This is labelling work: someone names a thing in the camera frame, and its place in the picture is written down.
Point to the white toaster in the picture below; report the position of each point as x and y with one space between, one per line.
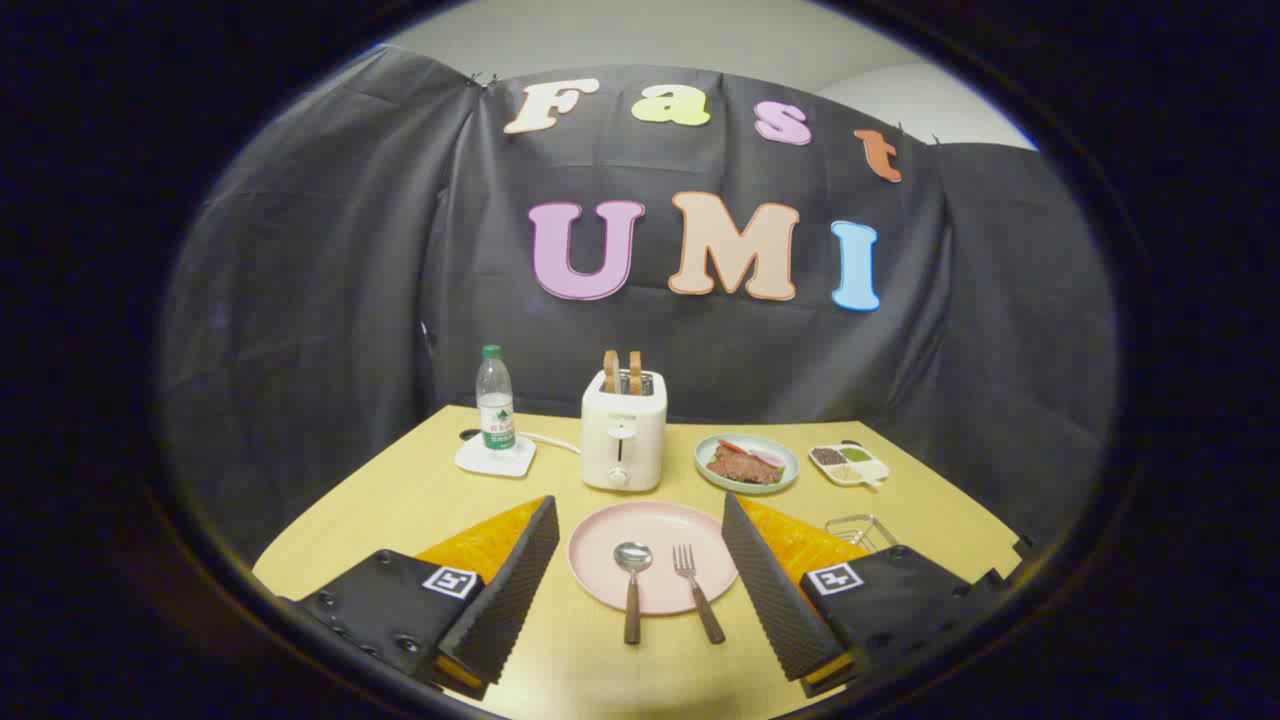
624 440

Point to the pale green plate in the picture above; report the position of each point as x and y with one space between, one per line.
785 478

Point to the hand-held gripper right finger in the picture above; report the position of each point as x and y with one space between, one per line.
775 590

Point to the small black table clamp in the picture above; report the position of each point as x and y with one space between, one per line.
1022 547

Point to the toast slice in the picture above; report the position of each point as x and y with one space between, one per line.
610 370
635 370

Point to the clear plastic water bottle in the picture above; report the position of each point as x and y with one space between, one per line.
495 400

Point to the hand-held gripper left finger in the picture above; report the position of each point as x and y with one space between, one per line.
510 590

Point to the white square coaster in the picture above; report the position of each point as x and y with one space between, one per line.
478 462

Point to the pink round plate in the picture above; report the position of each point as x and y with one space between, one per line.
600 560

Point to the sliced meat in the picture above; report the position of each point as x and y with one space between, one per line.
742 466

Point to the white divided seasoning dish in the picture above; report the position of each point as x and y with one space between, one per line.
848 465

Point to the large black table clamp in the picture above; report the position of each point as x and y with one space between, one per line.
990 578

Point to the black backdrop cloth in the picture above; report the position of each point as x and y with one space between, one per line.
350 300

